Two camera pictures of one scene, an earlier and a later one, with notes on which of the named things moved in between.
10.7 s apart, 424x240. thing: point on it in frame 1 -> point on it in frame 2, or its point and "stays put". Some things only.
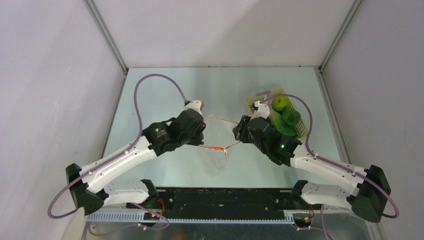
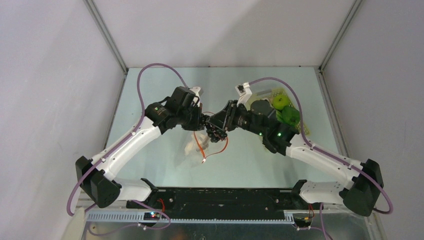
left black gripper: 198,140 -> 198,124
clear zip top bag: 218,143 -> 193,146
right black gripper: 242,129 -> 230,117
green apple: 279,103 stays put
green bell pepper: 290,116 stays put
